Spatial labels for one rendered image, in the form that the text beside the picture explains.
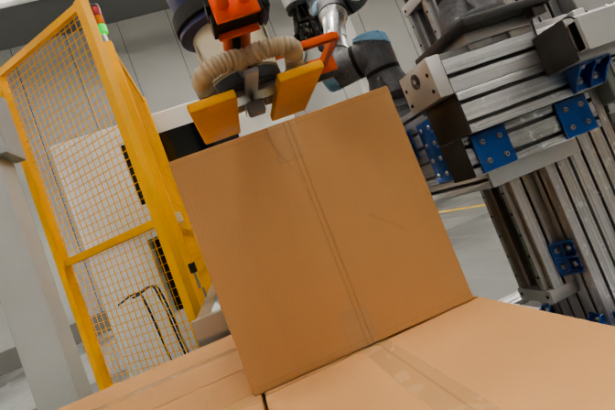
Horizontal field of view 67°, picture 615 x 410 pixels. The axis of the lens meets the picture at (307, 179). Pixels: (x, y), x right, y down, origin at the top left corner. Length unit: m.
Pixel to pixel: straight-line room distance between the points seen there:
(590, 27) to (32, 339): 2.14
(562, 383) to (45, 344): 1.99
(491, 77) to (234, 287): 0.68
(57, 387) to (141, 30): 9.75
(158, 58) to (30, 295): 9.21
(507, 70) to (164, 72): 10.15
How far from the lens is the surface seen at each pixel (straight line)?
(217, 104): 0.95
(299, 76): 0.97
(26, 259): 2.25
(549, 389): 0.54
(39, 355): 2.26
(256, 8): 0.87
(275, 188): 0.77
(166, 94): 10.80
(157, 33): 11.34
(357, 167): 0.80
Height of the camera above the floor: 0.79
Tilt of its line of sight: 4 degrees up
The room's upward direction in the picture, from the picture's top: 21 degrees counter-clockwise
